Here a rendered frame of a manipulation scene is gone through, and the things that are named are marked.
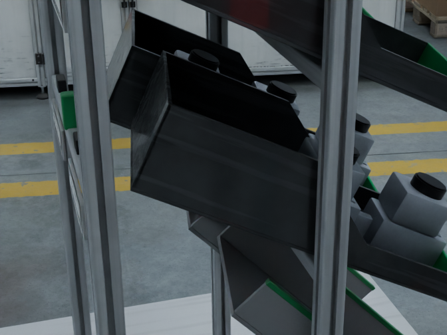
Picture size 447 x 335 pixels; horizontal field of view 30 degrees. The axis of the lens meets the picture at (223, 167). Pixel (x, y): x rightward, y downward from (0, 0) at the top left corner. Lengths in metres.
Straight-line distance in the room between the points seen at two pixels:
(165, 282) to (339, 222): 2.32
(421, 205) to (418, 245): 0.04
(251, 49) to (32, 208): 1.73
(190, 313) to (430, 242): 0.60
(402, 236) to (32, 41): 4.00
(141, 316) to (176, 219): 2.07
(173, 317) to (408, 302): 1.70
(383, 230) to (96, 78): 0.30
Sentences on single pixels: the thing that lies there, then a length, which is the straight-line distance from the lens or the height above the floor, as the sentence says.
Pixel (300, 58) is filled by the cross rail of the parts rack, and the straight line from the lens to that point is 0.63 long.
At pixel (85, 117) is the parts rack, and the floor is 1.39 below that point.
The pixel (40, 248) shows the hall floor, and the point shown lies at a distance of 3.20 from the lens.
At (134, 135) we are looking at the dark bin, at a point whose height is 1.31.
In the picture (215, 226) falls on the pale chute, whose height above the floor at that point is 1.19.
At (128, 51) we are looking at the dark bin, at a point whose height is 1.36.
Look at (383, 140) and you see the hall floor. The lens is 4.07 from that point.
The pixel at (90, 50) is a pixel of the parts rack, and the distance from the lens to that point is 0.52.
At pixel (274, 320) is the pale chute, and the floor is 1.18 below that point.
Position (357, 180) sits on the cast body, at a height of 1.28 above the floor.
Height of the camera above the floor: 1.58
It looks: 25 degrees down
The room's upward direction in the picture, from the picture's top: 1 degrees counter-clockwise
